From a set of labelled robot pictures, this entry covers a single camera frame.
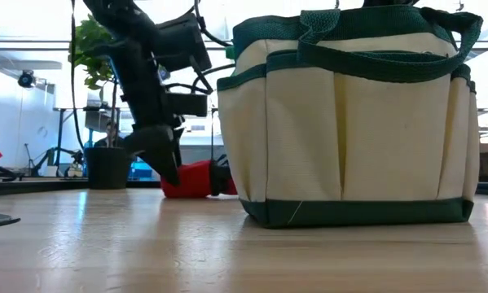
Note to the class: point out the black round ceiling camera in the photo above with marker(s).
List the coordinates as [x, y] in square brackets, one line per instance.
[26, 79]

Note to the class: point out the beige and green gardening bag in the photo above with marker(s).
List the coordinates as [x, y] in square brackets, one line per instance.
[349, 134]

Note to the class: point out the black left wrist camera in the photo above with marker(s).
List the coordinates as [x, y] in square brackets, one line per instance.
[182, 42]

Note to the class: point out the black metal table frame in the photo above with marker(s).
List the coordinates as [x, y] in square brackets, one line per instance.
[32, 185]

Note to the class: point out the green plant in black pot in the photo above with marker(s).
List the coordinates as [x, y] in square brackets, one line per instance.
[107, 167]

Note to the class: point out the person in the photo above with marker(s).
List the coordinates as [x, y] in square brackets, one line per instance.
[111, 136]

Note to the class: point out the background black robot arm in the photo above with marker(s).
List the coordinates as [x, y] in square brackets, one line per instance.
[54, 156]

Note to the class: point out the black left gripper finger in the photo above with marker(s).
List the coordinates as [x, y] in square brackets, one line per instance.
[158, 150]

